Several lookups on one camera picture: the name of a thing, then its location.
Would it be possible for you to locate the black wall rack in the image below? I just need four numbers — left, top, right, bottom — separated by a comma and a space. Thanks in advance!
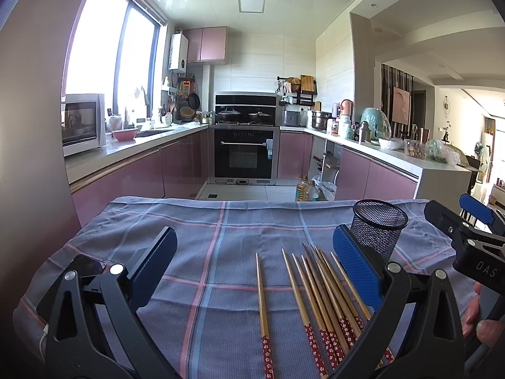
274, 75, 318, 108

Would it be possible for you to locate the teal round appliance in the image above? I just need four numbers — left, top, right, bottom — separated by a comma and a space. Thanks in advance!
360, 107, 392, 140

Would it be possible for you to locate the pink bowl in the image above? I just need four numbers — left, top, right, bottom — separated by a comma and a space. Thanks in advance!
111, 128, 138, 142

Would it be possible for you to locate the pink upper cabinet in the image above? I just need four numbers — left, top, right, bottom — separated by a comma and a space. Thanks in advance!
183, 27, 228, 63

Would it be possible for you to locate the black built-in oven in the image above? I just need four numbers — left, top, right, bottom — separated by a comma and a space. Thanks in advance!
209, 124, 280, 185

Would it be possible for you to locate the white microwave oven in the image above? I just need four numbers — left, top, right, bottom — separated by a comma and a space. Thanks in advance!
61, 93, 106, 158

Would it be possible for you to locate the cooking oil bottle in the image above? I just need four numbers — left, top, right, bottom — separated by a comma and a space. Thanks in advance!
295, 175, 309, 202

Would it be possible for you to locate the black mesh utensil cup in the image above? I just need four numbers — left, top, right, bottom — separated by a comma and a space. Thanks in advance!
351, 199, 408, 261

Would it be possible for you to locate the bamboo chopstick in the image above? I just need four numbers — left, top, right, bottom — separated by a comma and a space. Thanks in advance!
292, 254, 342, 370
304, 245, 356, 354
282, 249, 329, 378
330, 250, 395, 364
301, 255, 348, 362
311, 244, 362, 339
255, 253, 275, 379

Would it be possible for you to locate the steel stock pot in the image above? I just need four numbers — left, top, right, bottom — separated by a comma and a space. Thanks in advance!
311, 111, 332, 131

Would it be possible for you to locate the white water heater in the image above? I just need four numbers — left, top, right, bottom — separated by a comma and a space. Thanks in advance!
169, 33, 188, 74

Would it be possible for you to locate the black range hood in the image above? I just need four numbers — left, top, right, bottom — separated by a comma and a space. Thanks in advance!
215, 92, 277, 126

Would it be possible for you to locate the purple plaid tablecloth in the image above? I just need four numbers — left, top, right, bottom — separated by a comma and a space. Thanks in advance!
12, 195, 480, 379

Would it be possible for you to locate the person right hand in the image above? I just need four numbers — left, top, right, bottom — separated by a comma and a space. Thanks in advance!
462, 282, 504, 348

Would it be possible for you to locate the dark oil bottle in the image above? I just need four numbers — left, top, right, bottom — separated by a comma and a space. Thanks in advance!
306, 181, 319, 202

